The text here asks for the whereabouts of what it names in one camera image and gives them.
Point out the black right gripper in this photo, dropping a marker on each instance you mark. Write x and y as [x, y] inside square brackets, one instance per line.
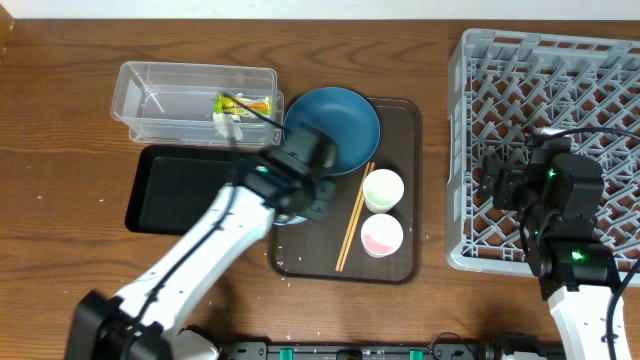
[510, 173]

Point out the dark blue plate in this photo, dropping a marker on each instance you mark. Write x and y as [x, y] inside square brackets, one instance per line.
[346, 117]

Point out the light blue bowl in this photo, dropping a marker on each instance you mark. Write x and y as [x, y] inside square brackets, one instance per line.
[290, 220]

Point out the white cup green inside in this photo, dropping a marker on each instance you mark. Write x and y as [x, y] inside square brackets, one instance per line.
[382, 190]

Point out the yellow snack wrapper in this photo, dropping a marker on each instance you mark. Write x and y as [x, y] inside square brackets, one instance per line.
[241, 106]

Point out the white cup pink inside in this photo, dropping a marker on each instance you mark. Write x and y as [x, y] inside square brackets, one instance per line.
[381, 235]

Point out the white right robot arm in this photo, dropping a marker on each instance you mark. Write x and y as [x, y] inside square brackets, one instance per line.
[556, 196]

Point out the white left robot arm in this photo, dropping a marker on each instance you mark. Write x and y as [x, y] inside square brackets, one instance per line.
[144, 319]

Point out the grey dishwasher rack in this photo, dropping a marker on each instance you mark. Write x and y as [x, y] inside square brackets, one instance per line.
[504, 85]

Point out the wooden chopstick right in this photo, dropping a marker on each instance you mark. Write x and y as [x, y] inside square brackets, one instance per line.
[356, 220]

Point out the wooden chopstick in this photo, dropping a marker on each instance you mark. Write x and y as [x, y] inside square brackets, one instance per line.
[356, 220]
[351, 220]

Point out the wooden chopstick left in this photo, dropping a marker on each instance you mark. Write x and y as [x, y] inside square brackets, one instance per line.
[351, 220]

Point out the brown serving tray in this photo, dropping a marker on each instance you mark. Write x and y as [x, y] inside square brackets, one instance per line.
[354, 244]

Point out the clear plastic bin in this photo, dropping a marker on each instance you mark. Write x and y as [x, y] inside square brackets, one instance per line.
[171, 103]

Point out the black tray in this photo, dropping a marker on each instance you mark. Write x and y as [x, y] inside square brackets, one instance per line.
[175, 185]

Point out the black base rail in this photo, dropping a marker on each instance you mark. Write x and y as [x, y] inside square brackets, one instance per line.
[445, 346]

